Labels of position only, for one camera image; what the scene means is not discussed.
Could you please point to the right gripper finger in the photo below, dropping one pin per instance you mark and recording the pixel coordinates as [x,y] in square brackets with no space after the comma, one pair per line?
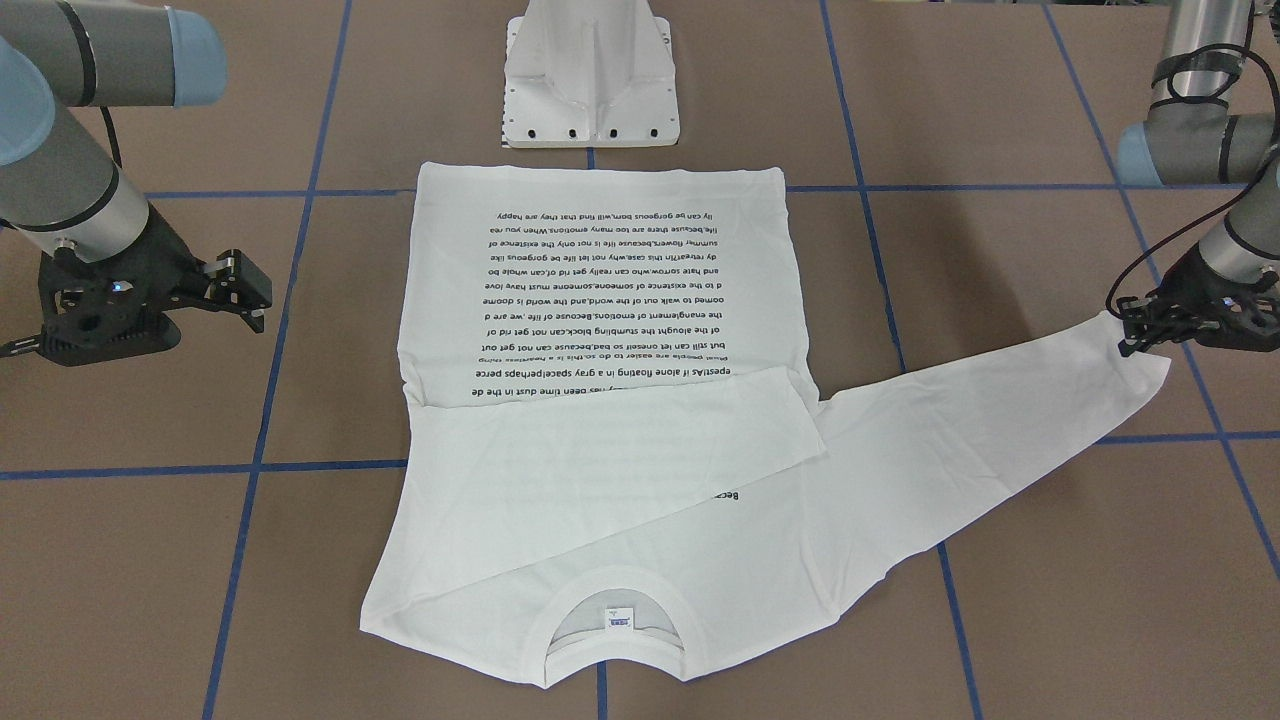
[235,280]
[251,315]

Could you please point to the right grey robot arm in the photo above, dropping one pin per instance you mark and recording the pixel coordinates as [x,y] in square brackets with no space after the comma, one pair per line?
[59,187]

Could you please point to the white long-sleeve printed shirt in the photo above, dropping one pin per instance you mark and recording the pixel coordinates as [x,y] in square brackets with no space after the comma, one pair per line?
[618,450]

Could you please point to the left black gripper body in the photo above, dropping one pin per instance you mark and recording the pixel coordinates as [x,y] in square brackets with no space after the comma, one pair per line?
[1203,283]

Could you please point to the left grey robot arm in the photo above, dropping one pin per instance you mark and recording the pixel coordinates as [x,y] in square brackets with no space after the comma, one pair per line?
[1190,136]

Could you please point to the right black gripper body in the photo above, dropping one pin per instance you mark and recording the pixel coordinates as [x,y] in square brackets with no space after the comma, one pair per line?
[166,262]

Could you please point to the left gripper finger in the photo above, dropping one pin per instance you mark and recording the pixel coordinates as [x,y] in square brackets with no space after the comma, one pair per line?
[1136,309]
[1139,337]

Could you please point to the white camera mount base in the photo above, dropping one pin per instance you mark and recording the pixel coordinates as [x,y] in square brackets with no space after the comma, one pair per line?
[589,74]

